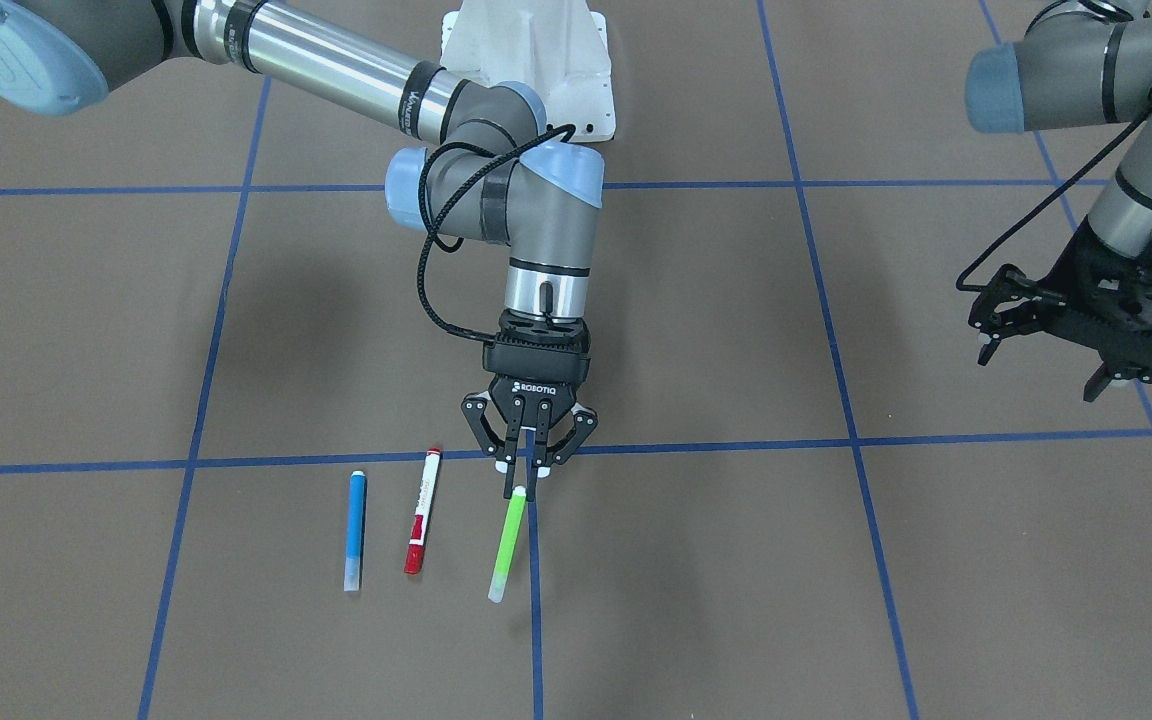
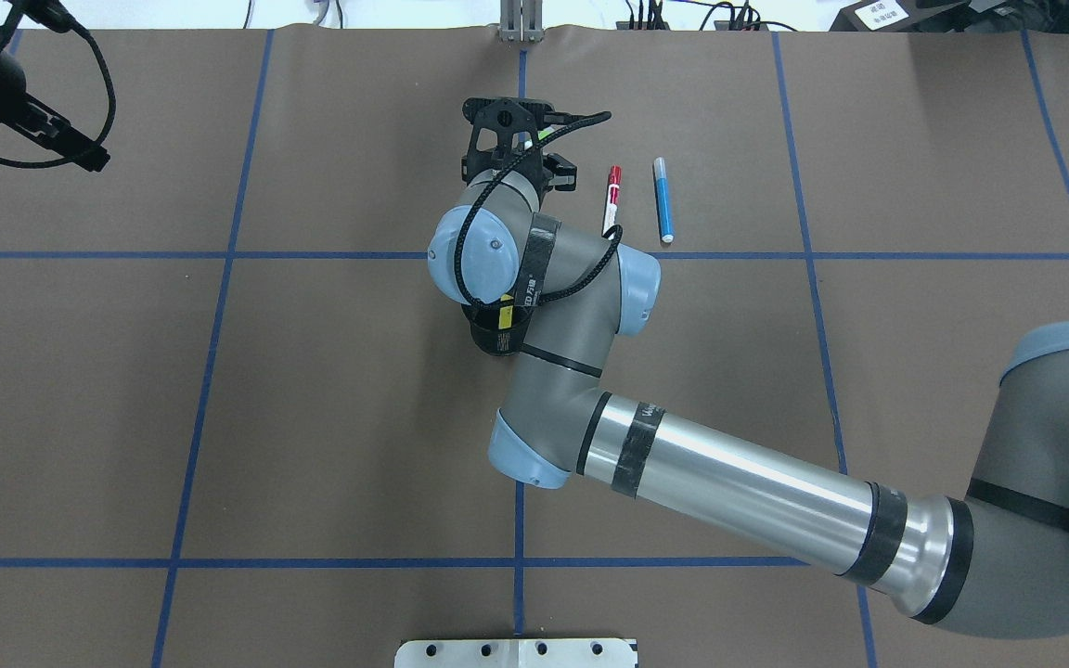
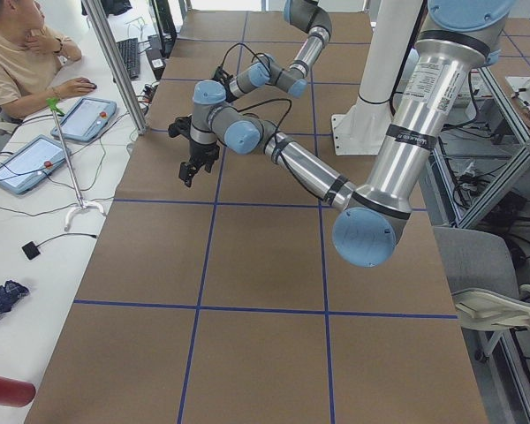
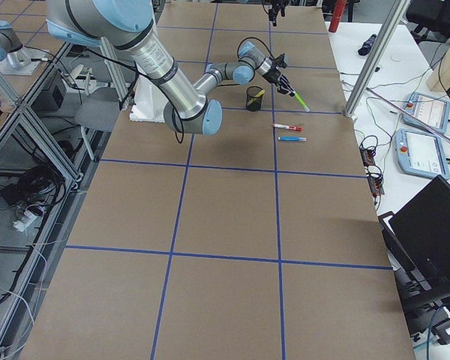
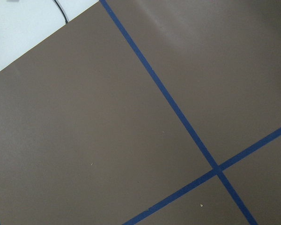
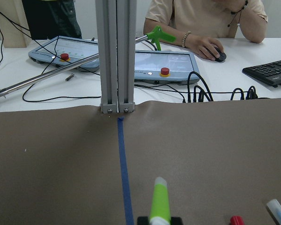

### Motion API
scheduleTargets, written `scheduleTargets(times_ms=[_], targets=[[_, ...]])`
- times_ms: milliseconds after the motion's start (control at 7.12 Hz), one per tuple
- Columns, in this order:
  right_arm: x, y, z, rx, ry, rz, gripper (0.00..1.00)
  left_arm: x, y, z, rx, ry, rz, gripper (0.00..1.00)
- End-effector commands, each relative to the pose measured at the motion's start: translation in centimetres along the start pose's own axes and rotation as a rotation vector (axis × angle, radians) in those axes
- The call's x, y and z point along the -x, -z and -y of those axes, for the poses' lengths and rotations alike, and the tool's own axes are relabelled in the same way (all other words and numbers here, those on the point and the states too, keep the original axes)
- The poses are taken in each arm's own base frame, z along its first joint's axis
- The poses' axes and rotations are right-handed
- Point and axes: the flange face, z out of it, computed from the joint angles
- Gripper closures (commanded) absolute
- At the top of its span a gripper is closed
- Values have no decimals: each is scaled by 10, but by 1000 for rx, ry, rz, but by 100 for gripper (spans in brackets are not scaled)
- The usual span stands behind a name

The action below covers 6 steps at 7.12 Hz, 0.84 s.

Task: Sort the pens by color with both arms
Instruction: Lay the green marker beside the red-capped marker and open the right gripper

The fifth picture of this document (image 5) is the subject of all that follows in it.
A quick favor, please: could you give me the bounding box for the black cable on desk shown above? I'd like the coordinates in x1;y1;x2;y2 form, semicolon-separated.
53;0;68;24

